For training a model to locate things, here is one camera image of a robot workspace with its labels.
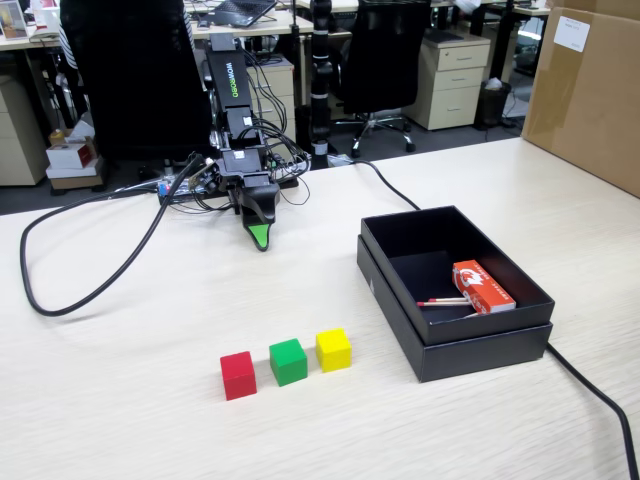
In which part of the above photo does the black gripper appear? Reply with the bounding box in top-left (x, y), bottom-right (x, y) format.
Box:
top-left (218, 147), bottom-right (280, 253)

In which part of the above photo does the green wooden cube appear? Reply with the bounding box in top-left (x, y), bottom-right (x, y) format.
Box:
top-left (268, 338), bottom-right (309, 388)

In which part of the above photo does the yellow wooden cube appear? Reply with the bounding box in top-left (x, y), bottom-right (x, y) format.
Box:
top-left (315, 327), bottom-right (353, 374)

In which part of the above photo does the red wooden cube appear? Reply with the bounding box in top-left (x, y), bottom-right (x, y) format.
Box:
top-left (219, 350), bottom-right (258, 402)

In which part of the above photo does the beige drawer cabinet behind arm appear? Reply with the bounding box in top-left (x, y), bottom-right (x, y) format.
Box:
top-left (247, 55), bottom-right (297, 146)

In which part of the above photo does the flat white box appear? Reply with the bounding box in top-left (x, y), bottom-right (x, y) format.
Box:
top-left (45, 158), bottom-right (104, 180)

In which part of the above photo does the black cardboard box tray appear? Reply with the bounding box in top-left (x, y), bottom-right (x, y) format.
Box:
top-left (359, 204), bottom-right (556, 346)

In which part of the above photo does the black open box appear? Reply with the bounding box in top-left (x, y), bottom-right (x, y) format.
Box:
top-left (355, 234), bottom-right (554, 384)

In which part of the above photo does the large brown cardboard box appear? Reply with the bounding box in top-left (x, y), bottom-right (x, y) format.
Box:
top-left (520, 0), bottom-right (640, 199)

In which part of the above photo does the blue controller circuit board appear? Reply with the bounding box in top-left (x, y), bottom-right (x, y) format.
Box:
top-left (157, 175), bottom-right (204, 206)

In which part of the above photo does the black pole with white bands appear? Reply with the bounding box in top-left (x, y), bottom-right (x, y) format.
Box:
top-left (308, 0), bottom-right (334, 170)

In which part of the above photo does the wide black mesh office chair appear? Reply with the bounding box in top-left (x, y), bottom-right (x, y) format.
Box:
top-left (58, 0), bottom-right (217, 169)

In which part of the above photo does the white and red carton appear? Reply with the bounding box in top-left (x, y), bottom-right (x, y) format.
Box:
top-left (45, 142), bottom-right (99, 170)

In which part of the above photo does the black office chair with castors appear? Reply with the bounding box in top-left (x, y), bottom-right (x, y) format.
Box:
top-left (335, 0), bottom-right (434, 159)

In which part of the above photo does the black laptop on stand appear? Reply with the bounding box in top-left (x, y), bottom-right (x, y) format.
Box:
top-left (209, 0), bottom-right (279, 29)

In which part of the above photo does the orange matchbox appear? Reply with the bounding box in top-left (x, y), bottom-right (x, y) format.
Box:
top-left (451, 259), bottom-right (517, 316)

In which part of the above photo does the beige three drawer cabinet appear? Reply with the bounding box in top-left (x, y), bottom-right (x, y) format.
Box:
top-left (402, 33), bottom-right (492, 132)

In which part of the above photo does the beige low cabinet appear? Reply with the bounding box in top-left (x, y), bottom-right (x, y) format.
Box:
top-left (0, 74), bottom-right (50, 187)

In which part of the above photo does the person in striped shirt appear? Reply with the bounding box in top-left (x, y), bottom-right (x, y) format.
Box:
top-left (57, 0), bottom-right (197, 74)

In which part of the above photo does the black waste bin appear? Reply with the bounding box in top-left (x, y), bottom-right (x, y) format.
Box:
top-left (473, 77), bottom-right (514, 129)

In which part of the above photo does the framed picture on desk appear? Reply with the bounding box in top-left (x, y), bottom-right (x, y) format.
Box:
top-left (0, 0), bottom-right (29, 40)

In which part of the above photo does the thin black wire bundle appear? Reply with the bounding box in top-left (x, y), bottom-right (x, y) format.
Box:
top-left (243, 47), bottom-right (314, 207)

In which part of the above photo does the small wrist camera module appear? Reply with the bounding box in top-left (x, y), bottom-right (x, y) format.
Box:
top-left (189, 158), bottom-right (222, 195)

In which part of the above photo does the thick black sleeved cable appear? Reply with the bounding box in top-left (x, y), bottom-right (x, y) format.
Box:
top-left (19, 154), bottom-right (204, 318)

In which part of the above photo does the long black power cable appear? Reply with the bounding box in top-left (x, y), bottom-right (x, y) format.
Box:
top-left (344, 159), bottom-right (640, 480)

